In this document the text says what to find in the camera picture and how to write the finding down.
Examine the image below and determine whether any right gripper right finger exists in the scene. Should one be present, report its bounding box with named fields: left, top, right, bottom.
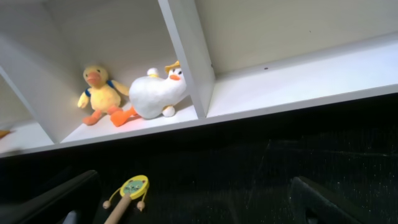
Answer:
left=289, top=176, right=374, bottom=224

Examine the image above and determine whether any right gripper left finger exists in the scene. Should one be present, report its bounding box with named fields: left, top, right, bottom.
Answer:
left=0, top=169, right=102, bottom=224

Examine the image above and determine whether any yellow rattle drum toy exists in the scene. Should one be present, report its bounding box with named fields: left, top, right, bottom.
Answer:
left=102, top=174, right=150, bottom=224

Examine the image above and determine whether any yellow plush duck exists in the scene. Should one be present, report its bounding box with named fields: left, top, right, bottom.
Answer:
left=77, top=64, right=131, bottom=126

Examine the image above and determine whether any white shelf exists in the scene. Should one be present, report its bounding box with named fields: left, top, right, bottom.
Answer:
left=0, top=0, right=398, bottom=158

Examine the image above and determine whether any white plush duck with hat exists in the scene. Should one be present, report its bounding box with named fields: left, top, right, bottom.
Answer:
left=110, top=60, right=188, bottom=128

